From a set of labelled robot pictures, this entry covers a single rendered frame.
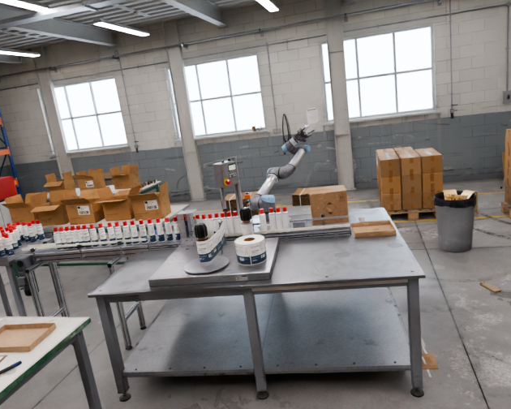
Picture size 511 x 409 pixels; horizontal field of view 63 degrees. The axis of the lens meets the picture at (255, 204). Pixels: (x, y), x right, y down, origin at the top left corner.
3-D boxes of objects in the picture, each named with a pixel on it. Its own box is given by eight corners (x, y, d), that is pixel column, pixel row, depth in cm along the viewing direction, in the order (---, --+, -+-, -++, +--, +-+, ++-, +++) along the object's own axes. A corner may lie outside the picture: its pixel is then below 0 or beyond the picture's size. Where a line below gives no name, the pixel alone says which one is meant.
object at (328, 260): (88, 298, 273) (87, 294, 273) (165, 228, 417) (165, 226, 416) (425, 277, 239) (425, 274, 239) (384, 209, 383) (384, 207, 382)
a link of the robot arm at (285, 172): (287, 170, 377) (308, 141, 407) (277, 171, 384) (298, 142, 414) (292, 181, 383) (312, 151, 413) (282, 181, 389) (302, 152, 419)
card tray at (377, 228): (354, 238, 313) (354, 233, 312) (351, 227, 338) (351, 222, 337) (396, 234, 308) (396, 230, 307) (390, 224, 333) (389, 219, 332)
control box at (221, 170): (216, 187, 336) (212, 164, 332) (230, 182, 348) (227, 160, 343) (224, 187, 329) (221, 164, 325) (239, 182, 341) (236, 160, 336)
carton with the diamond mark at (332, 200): (312, 226, 350) (309, 194, 343) (311, 217, 373) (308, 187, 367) (349, 221, 346) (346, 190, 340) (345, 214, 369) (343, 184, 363)
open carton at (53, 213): (32, 230, 499) (23, 200, 490) (54, 219, 541) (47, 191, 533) (60, 227, 492) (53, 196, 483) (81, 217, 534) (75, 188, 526)
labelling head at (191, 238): (181, 246, 331) (175, 214, 325) (186, 240, 343) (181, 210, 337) (198, 244, 329) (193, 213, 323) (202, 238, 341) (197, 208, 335)
